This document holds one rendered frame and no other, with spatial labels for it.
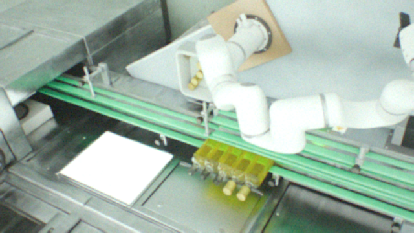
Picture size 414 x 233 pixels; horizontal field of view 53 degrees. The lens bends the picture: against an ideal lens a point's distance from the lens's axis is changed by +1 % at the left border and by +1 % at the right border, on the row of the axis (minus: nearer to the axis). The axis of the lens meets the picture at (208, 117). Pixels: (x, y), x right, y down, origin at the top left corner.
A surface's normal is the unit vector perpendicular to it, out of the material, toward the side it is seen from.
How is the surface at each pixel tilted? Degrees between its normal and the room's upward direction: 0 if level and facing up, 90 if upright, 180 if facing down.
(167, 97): 90
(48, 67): 90
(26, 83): 90
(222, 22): 0
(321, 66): 0
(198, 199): 90
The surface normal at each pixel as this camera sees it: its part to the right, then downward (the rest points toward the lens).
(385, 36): -0.51, 0.56
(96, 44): 0.86, 0.26
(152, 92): -0.07, -0.78
